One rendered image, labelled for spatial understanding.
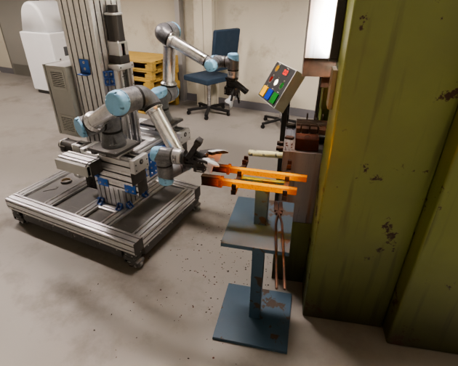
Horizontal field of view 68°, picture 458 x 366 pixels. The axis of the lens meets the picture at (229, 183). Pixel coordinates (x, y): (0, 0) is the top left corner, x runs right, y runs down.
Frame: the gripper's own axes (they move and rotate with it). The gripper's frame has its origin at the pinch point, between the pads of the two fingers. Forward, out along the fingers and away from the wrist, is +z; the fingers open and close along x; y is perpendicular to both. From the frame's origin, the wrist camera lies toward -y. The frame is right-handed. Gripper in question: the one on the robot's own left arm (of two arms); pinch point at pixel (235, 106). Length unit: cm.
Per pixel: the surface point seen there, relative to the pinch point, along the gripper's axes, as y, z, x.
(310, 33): -57, -54, 42
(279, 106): -31.0, -3.6, -3.2
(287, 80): -33.1, -19.3, -9.5
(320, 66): -62, -39, 36
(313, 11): -57, -63, 42
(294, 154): -58, 3, 52
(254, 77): 98, 44, -279
